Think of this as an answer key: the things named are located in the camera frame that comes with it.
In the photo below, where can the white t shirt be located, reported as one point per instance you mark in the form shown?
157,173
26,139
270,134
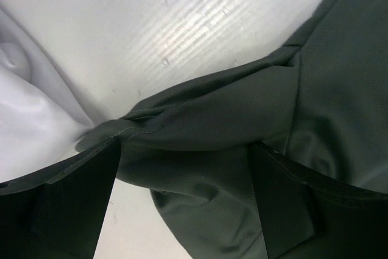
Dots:
41,120

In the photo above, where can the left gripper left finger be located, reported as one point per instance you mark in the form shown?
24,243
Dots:
58,211

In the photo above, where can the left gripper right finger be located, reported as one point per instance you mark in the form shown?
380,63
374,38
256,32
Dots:
305,214

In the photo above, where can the grey green t shirt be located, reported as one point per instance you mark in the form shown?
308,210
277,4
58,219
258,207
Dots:
319,100

